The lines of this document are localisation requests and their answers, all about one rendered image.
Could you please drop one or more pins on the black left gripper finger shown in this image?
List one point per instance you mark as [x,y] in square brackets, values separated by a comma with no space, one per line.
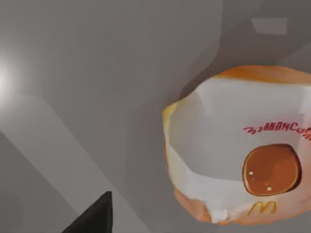
[97,216]

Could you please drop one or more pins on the paper-wrapped burger bun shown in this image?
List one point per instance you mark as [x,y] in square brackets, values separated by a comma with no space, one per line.
[233,145]

